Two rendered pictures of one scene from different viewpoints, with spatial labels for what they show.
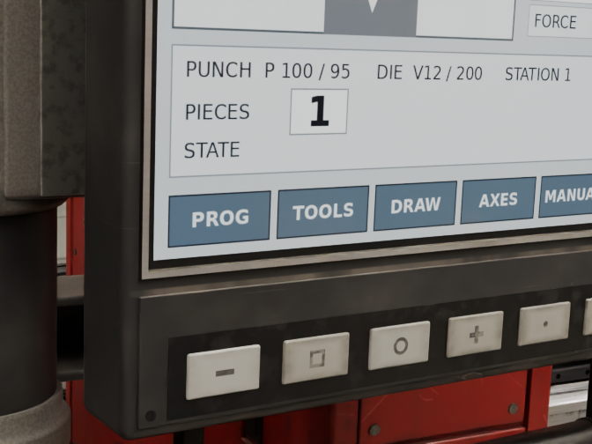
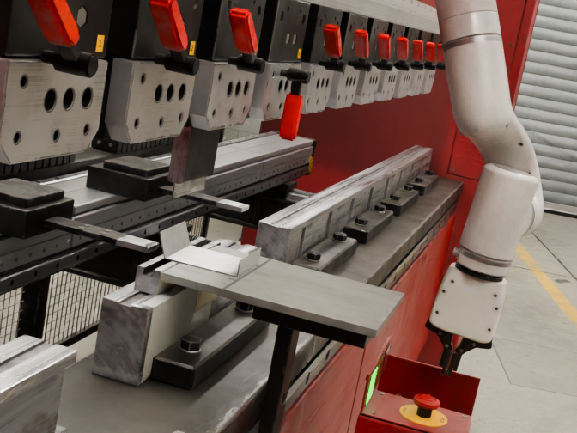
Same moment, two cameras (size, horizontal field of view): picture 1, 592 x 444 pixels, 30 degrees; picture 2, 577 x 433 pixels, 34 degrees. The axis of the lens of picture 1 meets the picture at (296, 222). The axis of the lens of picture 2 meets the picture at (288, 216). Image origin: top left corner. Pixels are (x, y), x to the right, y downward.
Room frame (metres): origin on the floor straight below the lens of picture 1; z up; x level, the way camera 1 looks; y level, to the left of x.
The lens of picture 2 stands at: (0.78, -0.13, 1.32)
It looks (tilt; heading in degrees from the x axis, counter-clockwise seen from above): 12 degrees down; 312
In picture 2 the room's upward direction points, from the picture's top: 11 degrees clockwise
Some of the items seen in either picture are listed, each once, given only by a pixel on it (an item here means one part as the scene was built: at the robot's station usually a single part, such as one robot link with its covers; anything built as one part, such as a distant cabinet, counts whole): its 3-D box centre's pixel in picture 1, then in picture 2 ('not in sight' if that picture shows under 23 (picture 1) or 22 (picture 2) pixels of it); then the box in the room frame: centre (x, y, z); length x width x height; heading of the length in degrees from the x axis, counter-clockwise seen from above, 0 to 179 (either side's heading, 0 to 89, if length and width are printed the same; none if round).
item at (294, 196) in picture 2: not in sight; (237, 196); (2.62, -1.92, 0.81); 0.64 x 0.08 x 0.14; 28
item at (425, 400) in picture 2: not in sight; (425, 408); (1.49, -1.27, 0.79); 0.04 x 0.04 x 0.04
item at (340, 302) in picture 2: not in sight; (288, 287); (1.53, -0.97, 1.00); 0.26 x 0.18 x 0.01; 28
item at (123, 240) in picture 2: not in sight; (64, 217); (1.80, -0.82, 1.01); 0.26 x 0.12 x 0.05; 28
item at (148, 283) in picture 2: not in sight; (180, 264); (1.66, -0.91, 0.99); 0.20 x 0.03 x 0.03; 118
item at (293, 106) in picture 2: not in sight; (289, 104); (1.67, -1.06, 1.20); 0.04 x 0.02 x 0.10; 28
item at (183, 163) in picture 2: not in sight; (194, 156); (1.66, -0.90, 1.13); 0.10 x 0.02 x 0.10; 118
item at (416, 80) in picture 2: not in sight; (406, 60); (2.29, -2.12, 1.26); 0.15 x 0.09 x 0.17; 118
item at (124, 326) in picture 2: not in sight; (185, 301); (1.68, -0.94, 0.92); 0.39 x 0.06 x 0.10; 118
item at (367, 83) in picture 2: not in sight; (355, 58); (2.01, -1.58, 1.26); 0.15 x 0.09 x 0.17; 118
